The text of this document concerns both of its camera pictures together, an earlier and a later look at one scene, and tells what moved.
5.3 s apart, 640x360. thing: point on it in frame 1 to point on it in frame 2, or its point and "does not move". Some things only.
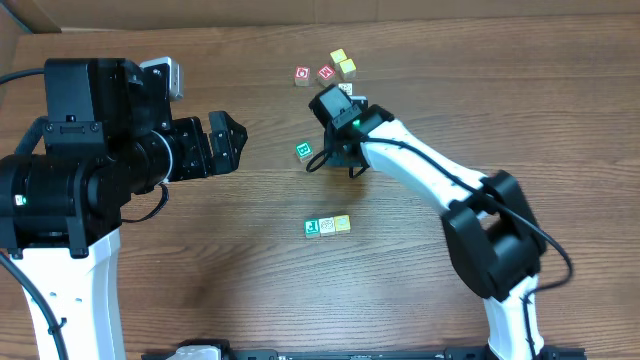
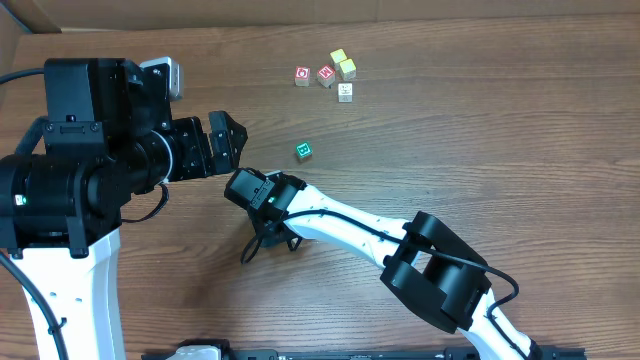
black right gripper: (341, 160) to (270, 232)
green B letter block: (175, 75) does not move
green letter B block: (304, 152) does not move
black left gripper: (214, 150) does not move
